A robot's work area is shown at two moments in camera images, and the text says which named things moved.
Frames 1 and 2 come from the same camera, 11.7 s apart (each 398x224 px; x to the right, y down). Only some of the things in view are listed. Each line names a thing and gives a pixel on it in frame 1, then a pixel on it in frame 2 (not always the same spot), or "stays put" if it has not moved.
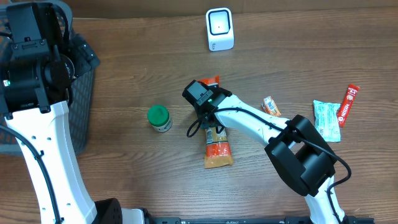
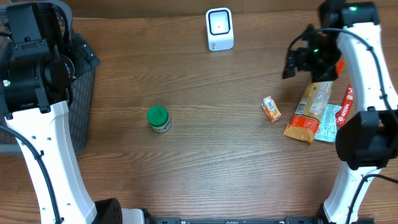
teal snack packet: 326,121 stays put
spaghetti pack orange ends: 218,151 to 304,122
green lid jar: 158,117 stays put
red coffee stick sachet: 351,95 stays put
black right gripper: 203,126 to 328,67
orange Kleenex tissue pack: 269,106 stays put
